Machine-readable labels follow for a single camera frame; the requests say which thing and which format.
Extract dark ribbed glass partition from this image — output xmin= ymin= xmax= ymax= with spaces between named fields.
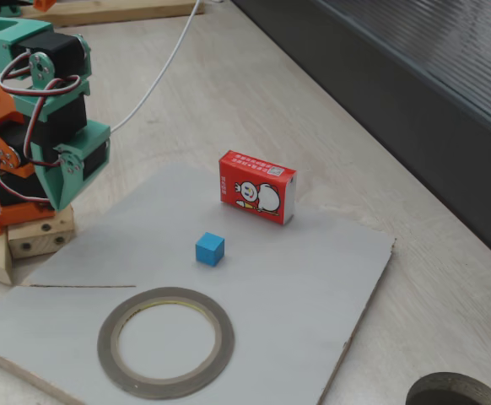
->
xmin=232 ymin=0 xmax=491 ymax=273

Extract red white black servo wires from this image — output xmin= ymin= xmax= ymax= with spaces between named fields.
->
xmin=0 ymin=48 xmax=82 ymax=231

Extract long wooden plank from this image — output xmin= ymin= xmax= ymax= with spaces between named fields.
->
xmin=15 ymin=0 xmax=207 ymax=29

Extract grey tape ring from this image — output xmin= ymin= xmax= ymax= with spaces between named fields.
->
xmin=96 ymin=286 xmax=236 ymax=401

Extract white usb cable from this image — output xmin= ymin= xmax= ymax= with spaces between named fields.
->
xmin=109 ymin=0 xmax=201 ymax=132

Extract round desk cable hole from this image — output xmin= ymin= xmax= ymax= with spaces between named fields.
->
xmin=405 ymin=371 xmax=491 ymax=405

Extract blue cube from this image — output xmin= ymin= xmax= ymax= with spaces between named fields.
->
xmin=195 ymin=230 xmax=225 ymax=267

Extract grey board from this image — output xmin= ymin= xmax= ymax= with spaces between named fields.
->
xmin=0 ymin=162 xmax=397 ymax=405

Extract red cartoon print box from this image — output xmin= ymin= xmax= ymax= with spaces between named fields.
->
xmin=218 ymin=149 xmax=297 ymax=227

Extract wooden block with screw holes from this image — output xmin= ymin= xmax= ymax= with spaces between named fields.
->
xmin=7 ymin=204 xmax=77 ymax=259

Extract orange green leader arm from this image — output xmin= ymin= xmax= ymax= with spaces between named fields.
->
xmin=0 ymin=0 xmax=57 ymax=18

